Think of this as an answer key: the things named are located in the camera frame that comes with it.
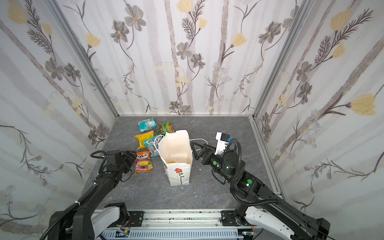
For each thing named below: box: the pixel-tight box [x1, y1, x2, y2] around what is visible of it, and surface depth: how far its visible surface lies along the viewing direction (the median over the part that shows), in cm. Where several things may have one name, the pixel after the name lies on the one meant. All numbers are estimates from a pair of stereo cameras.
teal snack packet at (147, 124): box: [137, 116, 157, 132], surface depth 113 cm
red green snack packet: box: [157, 119, 176, 136], surface depth 110 cm
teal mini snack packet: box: [143, 135, 164, 157], surface depth 100 cm
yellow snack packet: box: [134, 130, 154, 150], surface depth 102 cm
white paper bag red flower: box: [158, 129, 193, 186], surface depth 79 cm
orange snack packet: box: [134, 151, 154, 175], surface depth 91 cm
